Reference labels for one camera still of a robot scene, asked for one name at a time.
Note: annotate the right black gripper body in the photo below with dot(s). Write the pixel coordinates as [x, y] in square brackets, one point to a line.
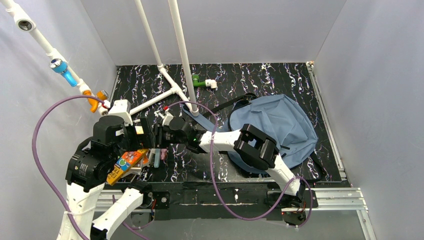
[158, 135]

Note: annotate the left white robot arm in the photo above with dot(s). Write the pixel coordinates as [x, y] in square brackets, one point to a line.
[86, 177]

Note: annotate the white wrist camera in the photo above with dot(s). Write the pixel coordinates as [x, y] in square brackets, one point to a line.
[164, 116]
[121, 108]

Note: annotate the orange treehouse book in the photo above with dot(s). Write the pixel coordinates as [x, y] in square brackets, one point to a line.
[129, 162]

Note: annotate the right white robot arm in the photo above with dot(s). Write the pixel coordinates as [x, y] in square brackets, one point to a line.
[256, 149]

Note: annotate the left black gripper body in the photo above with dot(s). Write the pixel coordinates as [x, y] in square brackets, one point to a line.
[145, 129]

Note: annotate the thin white rear pipe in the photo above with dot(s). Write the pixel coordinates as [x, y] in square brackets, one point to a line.
[148, 32]

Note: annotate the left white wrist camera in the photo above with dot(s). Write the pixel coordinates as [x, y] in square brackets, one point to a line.
[121, 108]

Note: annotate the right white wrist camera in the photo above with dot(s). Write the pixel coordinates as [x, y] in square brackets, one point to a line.
[164, 116]

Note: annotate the white vertical pvc pipe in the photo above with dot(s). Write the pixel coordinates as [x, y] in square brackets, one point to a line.
[179, 33]

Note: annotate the green plastic tap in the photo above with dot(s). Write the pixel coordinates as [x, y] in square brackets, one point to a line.
[196, 81]

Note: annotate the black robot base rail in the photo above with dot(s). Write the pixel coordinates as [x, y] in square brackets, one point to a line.
[191, 200]

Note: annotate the blue student backpack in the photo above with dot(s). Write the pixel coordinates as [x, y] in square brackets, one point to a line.
[278, 116]

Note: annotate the blue plastic tap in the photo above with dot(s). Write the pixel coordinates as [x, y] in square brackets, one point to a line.
[61, 67]

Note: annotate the white slanted pvc pipe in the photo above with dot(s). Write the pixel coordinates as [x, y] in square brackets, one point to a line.
[98, 102]

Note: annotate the teal white stapler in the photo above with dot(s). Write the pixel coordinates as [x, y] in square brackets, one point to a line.
[154, 157]

